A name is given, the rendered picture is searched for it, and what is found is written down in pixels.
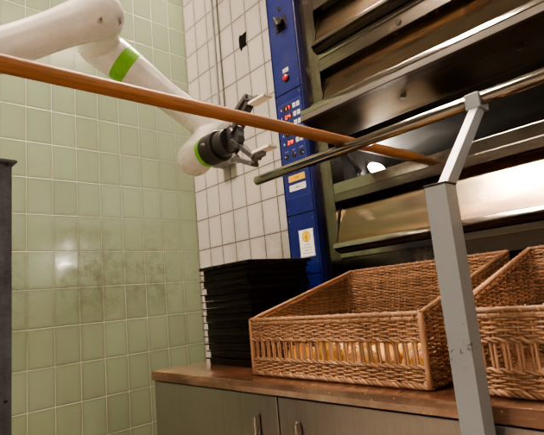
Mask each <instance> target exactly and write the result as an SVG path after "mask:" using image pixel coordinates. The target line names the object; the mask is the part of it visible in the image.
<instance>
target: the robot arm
mask: <svg viewBox="0 0 544 435"><path fill-rule="evenodd" d="M123 24H124V12H123V7H122V4H120V2H119V1H118V0H69V1H67V2H65V3H62V4H60V5H57V6H55V7H53V8H51V9H47V10H45V11H42V12H41V13H38V14H35V15H33V16H29V17H26V18H23V19H21V20H18V21H15V22H10V23H7V24H4V25H1V26H0V54H6V55H10V56H14V57H17V58H21V59H25V60H32V61H33V60H38V59H39V58H42V57H45V56H47V55H50V54H54V53H57V52H59V51H62V50H65V49H68V48H71V47H77V48H78V50H79V53H80V55H81V57H82V58H83V59H84V60H85V61H86V62H88V63H89V64H91V65H92V66H94V67H95V68H97V69H98V70H99V71H100V72H102V73H104V74H105V75H107V76H108V77H110V78H111V79H113V80H115V81H118V82H122V83H126V84H130V85H136V86H140V87H144V88H148V89H151V90H155V91H161V92H166V93H169V94H173V95H176V96H180V97H184V98H191V99H194V100H196V99H195V98H193V97H192V96H190V95H189V94H188V93H186V92H185V91H183V90H182V89H181V88H180V87H179V86H177V85H176V84H175V83H174V82H173V81H171V80H170V79H169V78H168V77H166V76H165V75H164V74H163V73H162V72H160V71H159V70H158V69H157V68H156V67H155V66H154V65H152V64H151V63H150V62H149V61H148V60H147V59H146V58H145V57H144V56H142V55H141V54H140V53H139V52H137V51H136V50H135V49H134V48H133V47H132V46H131V45H130V44H129V43H127V42H126V41H125V40H124V39H122V38H121V37H120V34H121V30H122V27H123ZM2 74H3V73H0V75H2ZM272 97H273V95H270V94H268V93H265V92H264V93H263V94H261V95H255V96H254V97H253V96H252V95H249V94H246V93H245V94H244V95H243V96H242V98H241V99H240V101H239V102H238V104H237V106H236V107H235V108H234V110H241V111H245V112H249V113H251V111H252V109H253V107H254V106H255V107H257V106H258V105H260V104H262V103H264V102H266V101H268V100H269V99H271V98H272ZM157 108H159V109H160V110H162V111H163V112H165V113H166V114H168V115H169V116H170V117H172V118H173V119H174V120H175V121H176V122H178V123H179V124H181V125H182V126H183V127H185V128H186V129H188V130H189V131H190V132H191V133H192V135H191V136H190V138H189V139H188V140H187V141H186V142H185V143H184V144H183V145H182V146H181V147H180V149H179V152H178V154H177V162H178V165H179V167H180V169H181V170H182V171H183V172H184V173H186V174H188V175H191V176H200V175H203V174H205V173H206V172H208V171H209V169H211V168H212V167H214V166H216V165H218V164H220V163H222V162H224V161H227V160H229V159H230V158H231V157H232V158H231V159H230V162H234V163H242V164H244V165H248V166H251V167H258V166H259V163H257V162H258V161H260V160H261V159H262V158H263V157H264V156H266V153H267V152H269V151H271V150H273V149H275V148H277V145H275V144H270V143H269V144H266V145H264V146H262V147H260V148H257V149H255V150H253V151H252V150H251V149H250V148H248V146H247V145H245V144H244V141H245V139H244V128H245V125H241V124H237V123H230V124H229V123H228V122H226V121H221V120H217V119H213V118H209V117H202V116H197V115H193V114H189V113H185V112H180V111H177V110H169V109H165V108H161V107H157ZM238 125H240V126H241V127H239V126H238ZM239 151H241V152H243V153H244V154H246V155H247V156H248V157H249V158H251V161H250V160H247V159H244V158H241V157H240V156H239V155H237V153H238V152H239Z"/></svg>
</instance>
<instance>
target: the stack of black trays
mask: <svg viewBox="0 0 544 435"><path fill-rule="evenodd" d="M310 261H311V258H281V259H247V260H242V261H238V262H230V263H226V264H221V265H217V266H212V267H207V268H200V269H199V271H200V272H203V274H204V275H200V276H204V281H201V282H200V283H204V288H202V289H206V293H207V294H205V295H200V296H205V301H209V302H202V304H204V303H206V308H208V309H202V310H206V314H207V315H205V316H201V317H206V322H208V323H204V324H208V329H205V330H203V331H207V334H208V336H205V337H208V342H209V343H208V344H205V345H209V350H207V352H211V356H210V357H206V359H210V364H218V365H229V366H239V367H250V368H252V361H251V350H250V330H249V319H250V318H253V317H255V316H256V315H257V314H260V313H262V312H265V311H267V310H268V309H270V308H273V307H275V306H278V305H280V304H281V303H283V302H285V301H287V300H289V299H292V298H294V297H296V296H298V295H300V294H302V293H304V292H306V291H308V290H309V289H308V288H309V287H312V286H308V285H310V280H313V278H311V279H307V273H311V272H306V266H310V265H307V262H310ZM300 286H303V287H300ZM215 300H216V301H215ZM216 307H217V308H216Z"/></svg>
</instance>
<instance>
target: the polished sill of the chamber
mask: <svg viewBox="0 0 544 435"><path fill-rule="evenodd" d="M543 135H544V120H542V121H539V122H536V123H531V124H528V125H525V126H522V127H519V128H516V129H512V130H508V131H505V132H503V133H500V134H496V135H493V136H488V137H485V138H483V139H480V140H476V141H474V142H472V145H471V148H470V150H469V153H468V155H467V156H471V155H474V154H479V153H483V152H485V151H489V150H492V149H495V148H500V147H504V146H507V145H510V144H513V143H517V142H522V141H525V140H528V139H531V138H535V137H537V136H543ZM451 152H452V148H449V149H446V150H443V151H440V152H438V153H434V154H430V155H427V156H423V157H421V158H418V159H414V160H411V161H407V162H403V163H401V164H398V165H395V166H392V167H387V168H384V169H381V170H378V171H375V172H372V173H367V174H365V175H361V176H358V177H356V178H353V179H349V180H345V181H341V182H339V183H336V184H333V191H334V194H337V193H341V192H346V191H350V190H352V189H356V188H359V187H362V186H367V185H370V184H374V183H377V182H380V181H383V180H388V179H392V178H394V177H398V176H401V175H404V174H407V173H412V172H416V171H419V170H422V169H425V168H429V167H434V166H437V165H440V164H443V163H447V160H448V158H449V156H450V153H451Z"/></svg>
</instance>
